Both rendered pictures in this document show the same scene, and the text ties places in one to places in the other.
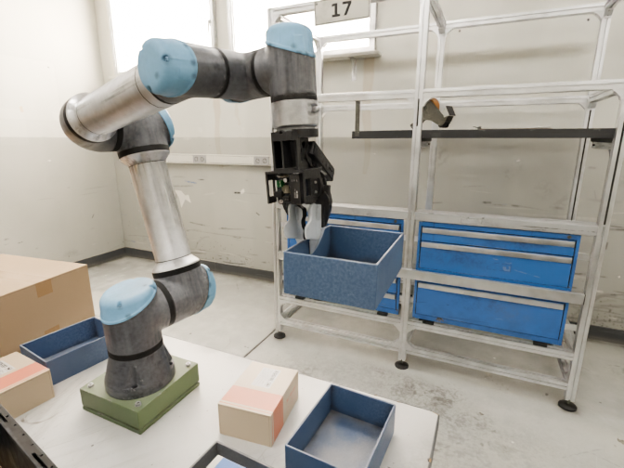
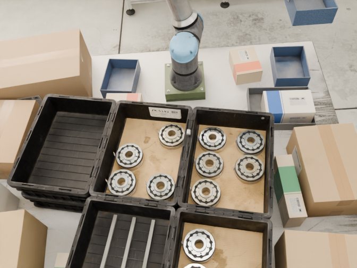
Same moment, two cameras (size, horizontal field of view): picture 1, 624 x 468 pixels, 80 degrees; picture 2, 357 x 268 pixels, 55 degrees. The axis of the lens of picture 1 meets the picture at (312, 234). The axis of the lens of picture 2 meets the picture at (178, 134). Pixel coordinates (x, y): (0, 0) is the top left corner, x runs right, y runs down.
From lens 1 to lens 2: 1.09 m
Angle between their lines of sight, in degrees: 46
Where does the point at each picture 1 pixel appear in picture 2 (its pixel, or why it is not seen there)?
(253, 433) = (253, 79)
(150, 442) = (213, 100)
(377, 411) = (294, 51)
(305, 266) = (306, 14)
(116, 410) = (190, 95)
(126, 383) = (193, 83)
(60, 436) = not seen: hidden behind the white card
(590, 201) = not seen: outside the picture
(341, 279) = (321, 15)
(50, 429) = not seen: hidden behind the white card
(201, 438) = (230, 90)
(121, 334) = (191, 64)
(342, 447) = (286, 69)
